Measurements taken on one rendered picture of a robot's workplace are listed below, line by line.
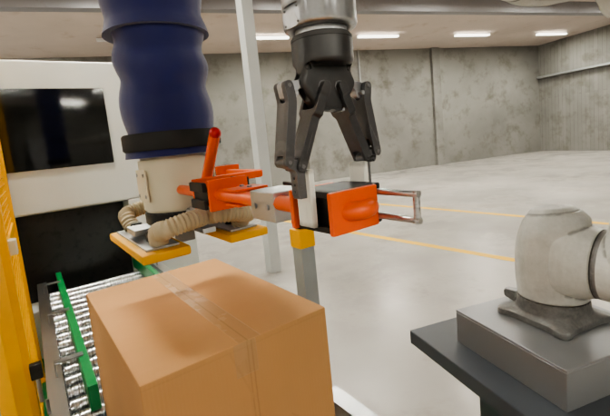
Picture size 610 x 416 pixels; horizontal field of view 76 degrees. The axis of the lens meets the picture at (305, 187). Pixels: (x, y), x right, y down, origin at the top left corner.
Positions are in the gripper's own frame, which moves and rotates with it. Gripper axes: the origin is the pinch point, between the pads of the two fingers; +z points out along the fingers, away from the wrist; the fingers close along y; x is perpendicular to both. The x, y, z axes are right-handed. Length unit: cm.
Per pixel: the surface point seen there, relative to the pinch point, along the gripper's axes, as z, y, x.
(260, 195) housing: -0.3, 3.7, -12.7
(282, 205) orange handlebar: 0.8, 3.6, -7.1
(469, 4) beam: -265, -793, -456
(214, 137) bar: -9.9, 1.4, -32.7
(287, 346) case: 34.5, -7.5, -29.0
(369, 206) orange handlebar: 0.4, 0.4, 6.5
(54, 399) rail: 65, 35, -105
